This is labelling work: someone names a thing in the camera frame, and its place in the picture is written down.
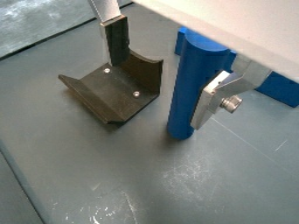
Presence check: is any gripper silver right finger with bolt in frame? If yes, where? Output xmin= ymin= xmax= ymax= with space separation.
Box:
xmin=190 ymin=54 xmax=272 ymax=130

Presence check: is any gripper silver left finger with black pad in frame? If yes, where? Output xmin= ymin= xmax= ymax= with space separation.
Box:
xmin=88 ymin=0 xmax=129 ymax=67

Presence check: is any blue round cylinder peg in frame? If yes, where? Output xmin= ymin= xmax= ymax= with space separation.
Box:
xmin=166 ymin=27 xmax=229 ymax=140

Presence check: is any blue shape-sorting board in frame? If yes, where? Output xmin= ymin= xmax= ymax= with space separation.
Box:
xmin=173 ymin=26 xmax=299 ymax=108

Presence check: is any black curved peg holder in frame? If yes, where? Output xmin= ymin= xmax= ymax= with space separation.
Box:
xmin=58 ymin=52 xmax=164 ymax=124

